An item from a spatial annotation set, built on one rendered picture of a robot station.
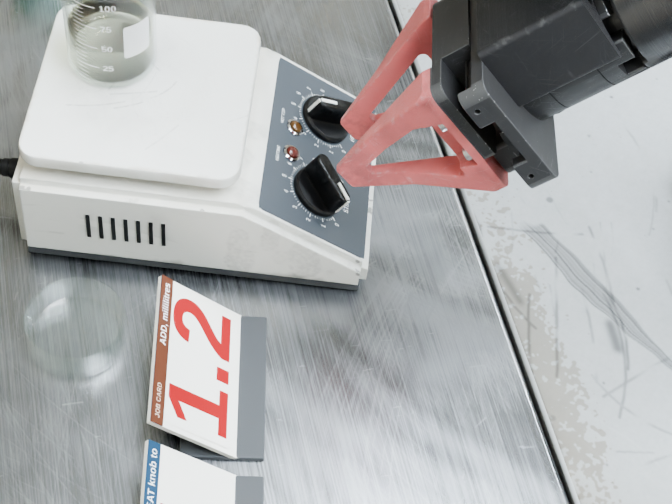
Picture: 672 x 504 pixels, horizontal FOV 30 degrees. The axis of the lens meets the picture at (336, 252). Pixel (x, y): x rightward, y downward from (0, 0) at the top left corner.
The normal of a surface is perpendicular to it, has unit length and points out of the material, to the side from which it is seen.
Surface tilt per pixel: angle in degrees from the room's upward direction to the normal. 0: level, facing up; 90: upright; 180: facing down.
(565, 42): 83
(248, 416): 0
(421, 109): 97
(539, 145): 47
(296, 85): 30
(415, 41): 80
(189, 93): 0
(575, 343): 0
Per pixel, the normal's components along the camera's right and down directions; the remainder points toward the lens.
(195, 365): 0.72, -0.42
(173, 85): 0.10, -0.59
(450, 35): -0.60, -0.58
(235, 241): -0.07, 0.80
